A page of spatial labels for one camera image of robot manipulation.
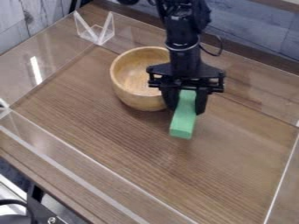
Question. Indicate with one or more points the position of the wooden bowl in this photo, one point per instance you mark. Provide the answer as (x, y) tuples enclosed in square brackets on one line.
[(129, 78)]

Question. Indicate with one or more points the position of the clear acrylic corner bracket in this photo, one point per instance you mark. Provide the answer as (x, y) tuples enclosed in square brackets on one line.
[(97, 34)]

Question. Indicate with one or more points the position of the black table frame bracket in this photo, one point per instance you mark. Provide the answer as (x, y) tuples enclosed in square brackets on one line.
[(48, 210)]

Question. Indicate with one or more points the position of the green rectangular stick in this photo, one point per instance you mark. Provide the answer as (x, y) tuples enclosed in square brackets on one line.
[(184, 116)]

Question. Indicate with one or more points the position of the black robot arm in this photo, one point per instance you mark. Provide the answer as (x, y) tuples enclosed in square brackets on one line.
[(184, 17)]

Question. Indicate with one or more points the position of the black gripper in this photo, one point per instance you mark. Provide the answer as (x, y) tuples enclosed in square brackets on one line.
[(206, 78)]

